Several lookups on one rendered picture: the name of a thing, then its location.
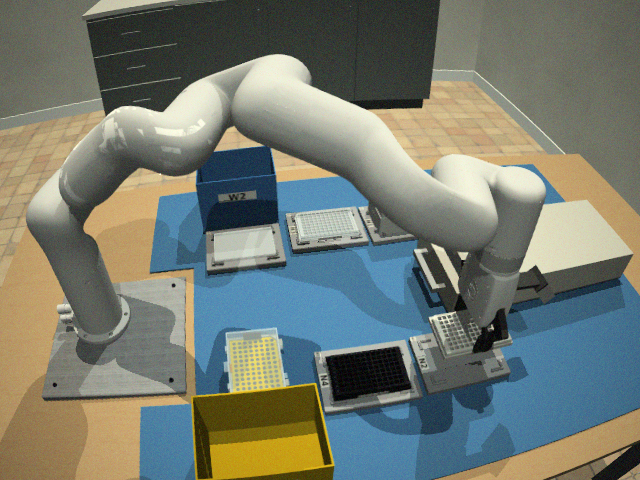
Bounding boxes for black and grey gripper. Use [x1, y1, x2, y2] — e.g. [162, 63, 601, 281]
[454, 252, 520, 353]

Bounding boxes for yellow open-top bin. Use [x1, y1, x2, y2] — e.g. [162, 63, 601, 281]
[191, 383, 334, 480]

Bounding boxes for blue bench mat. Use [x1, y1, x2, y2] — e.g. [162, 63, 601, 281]
[139, 176, 640, 480]

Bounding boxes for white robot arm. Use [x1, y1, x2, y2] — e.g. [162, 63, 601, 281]
[26, 54, 546, 344]

